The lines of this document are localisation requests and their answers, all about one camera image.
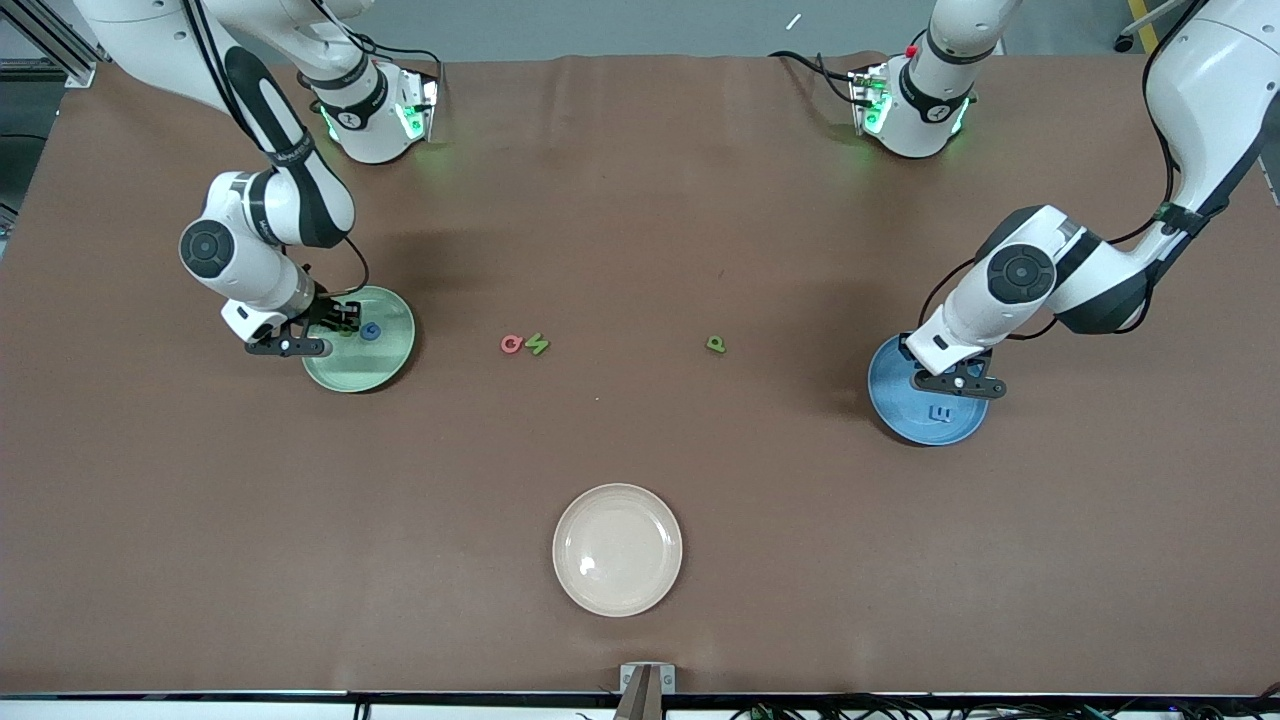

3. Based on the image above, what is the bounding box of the metal stand leg with caster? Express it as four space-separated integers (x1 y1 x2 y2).
1115 0 1191 53

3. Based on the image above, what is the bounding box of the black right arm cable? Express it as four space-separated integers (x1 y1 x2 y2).
180 0 371 303

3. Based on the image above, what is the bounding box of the beige plate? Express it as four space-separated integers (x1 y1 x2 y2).
552 483 684 618

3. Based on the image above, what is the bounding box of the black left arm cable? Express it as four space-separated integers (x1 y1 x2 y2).
915 0 1216 346

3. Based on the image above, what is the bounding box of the aluminium frame profile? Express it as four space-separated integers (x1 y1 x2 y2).
0 0 101 89

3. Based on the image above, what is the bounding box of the blue plate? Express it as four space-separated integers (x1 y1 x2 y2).
867 333 990 447

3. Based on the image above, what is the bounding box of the grey metal camera bracket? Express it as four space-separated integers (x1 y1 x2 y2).
615 662 677 720

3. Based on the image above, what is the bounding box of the table edge rail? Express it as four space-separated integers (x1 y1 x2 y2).
0 688 1280 720

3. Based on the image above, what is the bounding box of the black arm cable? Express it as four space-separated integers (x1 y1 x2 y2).
180 0 371 303
915 0 1216 346

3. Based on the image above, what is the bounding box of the brown table mat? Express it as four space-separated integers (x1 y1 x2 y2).
0 52 1280 696

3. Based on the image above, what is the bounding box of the black right base cable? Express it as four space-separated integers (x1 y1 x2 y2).
345 40 446 101

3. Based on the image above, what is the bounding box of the black base cable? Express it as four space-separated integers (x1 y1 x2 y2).
768 50 863 106
345 40 446 101

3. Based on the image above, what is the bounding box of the green plate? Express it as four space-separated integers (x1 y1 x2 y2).
300 285 416 394

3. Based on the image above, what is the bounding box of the black left base cable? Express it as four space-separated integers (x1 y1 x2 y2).
768 50 863 106

